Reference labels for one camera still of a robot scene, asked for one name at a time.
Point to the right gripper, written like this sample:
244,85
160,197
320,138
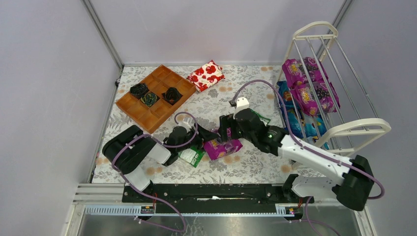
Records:
226,124

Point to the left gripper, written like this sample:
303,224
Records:
198,140

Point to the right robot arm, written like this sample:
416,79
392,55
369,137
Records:
348,180

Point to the black orange rolled cloth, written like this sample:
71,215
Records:
172,95

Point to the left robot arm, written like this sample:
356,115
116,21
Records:
128,149

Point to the red floral folded cloth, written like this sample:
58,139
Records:
206,76

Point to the black yellow rolled cloth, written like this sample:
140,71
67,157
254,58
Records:
149,99

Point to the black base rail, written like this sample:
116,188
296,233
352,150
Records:
217,198

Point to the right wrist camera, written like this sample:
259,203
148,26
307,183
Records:
239,104

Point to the purple candy bag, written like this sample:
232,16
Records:
216,148
306,100

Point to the upper blue candy bag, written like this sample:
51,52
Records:
285,94

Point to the black rolled cloth left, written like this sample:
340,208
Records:
139,90

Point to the wooden compartment tray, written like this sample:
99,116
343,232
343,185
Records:
158,81

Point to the lower blue candy bag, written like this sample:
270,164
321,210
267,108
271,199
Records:
303,126

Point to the green candy bag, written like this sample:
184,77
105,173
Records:
192,155
265,120

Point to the purple candy bag front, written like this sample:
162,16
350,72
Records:
306,100

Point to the purple candy bag top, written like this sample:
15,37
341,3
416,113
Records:
216,148

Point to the blue candy bag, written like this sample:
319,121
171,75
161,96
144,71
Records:
285,94
303,126

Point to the purple candy bag carried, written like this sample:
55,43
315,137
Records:
295,74

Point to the white metal shelf rack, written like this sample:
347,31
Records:
356,123

